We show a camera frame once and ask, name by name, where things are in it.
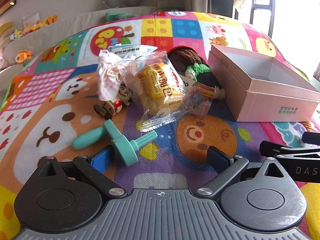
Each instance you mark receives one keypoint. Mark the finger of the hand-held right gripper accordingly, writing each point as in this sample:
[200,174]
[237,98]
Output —
[277,148]
[311,138]

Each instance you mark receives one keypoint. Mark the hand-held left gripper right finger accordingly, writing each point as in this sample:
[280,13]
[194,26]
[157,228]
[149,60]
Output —
[218,156]

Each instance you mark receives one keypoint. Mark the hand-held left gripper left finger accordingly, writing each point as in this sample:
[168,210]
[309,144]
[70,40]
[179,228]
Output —
[98,158]

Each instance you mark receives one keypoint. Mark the teal toy hand tool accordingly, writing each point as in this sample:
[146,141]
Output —
[122,145]

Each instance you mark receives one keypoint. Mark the pink cardboard box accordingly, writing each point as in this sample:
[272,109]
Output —
[275,97]

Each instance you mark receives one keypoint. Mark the colourful card packet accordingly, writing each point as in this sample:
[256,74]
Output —
[198,97]

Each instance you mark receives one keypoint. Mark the packaged yellow bread bun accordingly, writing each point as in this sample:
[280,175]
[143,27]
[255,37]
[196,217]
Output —
[156,90]

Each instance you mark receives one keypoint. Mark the white blue gauze packet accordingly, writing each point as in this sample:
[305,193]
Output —
[127,51]

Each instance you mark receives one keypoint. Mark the colourful cartoon play mat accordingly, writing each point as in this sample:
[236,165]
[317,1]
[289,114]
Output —
[200,135]

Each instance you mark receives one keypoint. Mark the small cartoon figurine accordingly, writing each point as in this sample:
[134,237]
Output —
[120,100]

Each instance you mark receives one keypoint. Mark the white pink plaid cloth pouch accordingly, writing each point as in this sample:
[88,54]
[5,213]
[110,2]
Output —
[107,80]

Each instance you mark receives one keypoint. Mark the brown green crochet doll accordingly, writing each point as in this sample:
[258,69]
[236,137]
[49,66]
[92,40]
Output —
[190,60]

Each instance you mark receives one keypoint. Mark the orange fish plush toy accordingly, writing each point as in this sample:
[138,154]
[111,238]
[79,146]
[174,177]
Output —
[23,56]

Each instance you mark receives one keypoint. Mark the teal cloth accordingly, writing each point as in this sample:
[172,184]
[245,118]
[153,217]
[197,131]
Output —
[120,17]

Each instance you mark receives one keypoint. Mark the small pale plush toy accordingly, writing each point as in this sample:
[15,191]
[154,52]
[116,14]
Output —
[14,35]

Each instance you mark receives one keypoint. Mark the dark window frame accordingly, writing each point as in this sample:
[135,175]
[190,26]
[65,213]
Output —
[260,2]

